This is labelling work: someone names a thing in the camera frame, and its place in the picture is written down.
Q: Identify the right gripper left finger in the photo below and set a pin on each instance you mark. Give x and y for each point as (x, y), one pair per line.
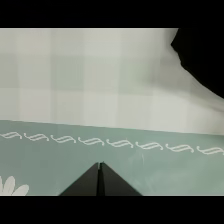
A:
(87, 184)

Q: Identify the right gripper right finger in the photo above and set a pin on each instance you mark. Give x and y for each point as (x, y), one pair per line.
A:
(114, 184)

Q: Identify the black shirt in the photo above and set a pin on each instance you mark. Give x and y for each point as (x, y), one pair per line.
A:
(203, 56)

